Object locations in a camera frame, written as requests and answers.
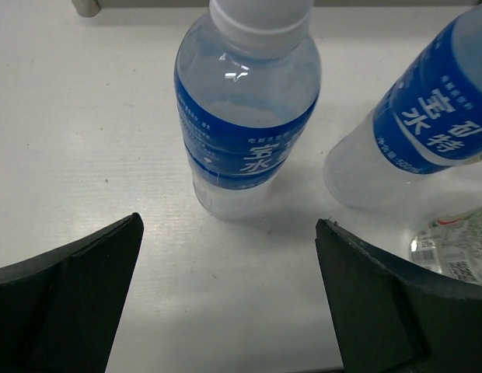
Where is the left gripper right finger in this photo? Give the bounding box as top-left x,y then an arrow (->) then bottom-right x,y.
316,219 -> 482,372

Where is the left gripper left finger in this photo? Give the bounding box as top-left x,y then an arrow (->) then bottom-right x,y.
0,213 -> 144,372

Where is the blue label water bottle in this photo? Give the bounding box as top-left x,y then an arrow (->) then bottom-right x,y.
173,1 -> 322,219
323,5 -> 482,208

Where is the white two-tier shelf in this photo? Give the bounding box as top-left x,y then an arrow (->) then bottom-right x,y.
72,0 -> 482,17

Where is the clear soda bottle front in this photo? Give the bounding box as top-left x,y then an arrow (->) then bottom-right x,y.
409,207 -> 482,286

